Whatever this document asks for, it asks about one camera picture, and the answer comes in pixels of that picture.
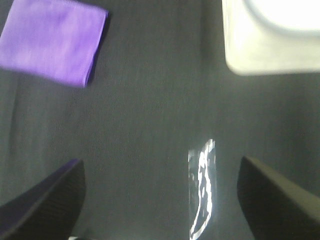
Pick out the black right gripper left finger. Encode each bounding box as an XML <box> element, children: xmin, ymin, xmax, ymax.
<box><xmin>0</xmin><ymin>159</ymin><xmax>86</xmax><ymax>240</ymax></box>

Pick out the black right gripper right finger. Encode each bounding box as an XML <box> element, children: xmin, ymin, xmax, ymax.
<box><xmin>237</xmin><ymin>156</ymin><xmax>320</xmax><ymax>240</ymax></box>

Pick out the purple microfibre towel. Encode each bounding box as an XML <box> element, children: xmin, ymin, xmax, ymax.
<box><xmin>0</xmin><ymin>0</ymin><xmax>109</xmax><ymax>88</ymax></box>

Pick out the black table cloth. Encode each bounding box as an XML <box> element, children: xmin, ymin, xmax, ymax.
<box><xmin>0</xmin><ymin>0</ymin><xmax>320</xmax><ymax>240</ymax></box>

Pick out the white plastic bin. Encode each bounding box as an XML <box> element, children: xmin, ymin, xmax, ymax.
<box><xmin>221</xmin><ymin>0</ymin><xmax>320</xmax><ymax>76</ymax></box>

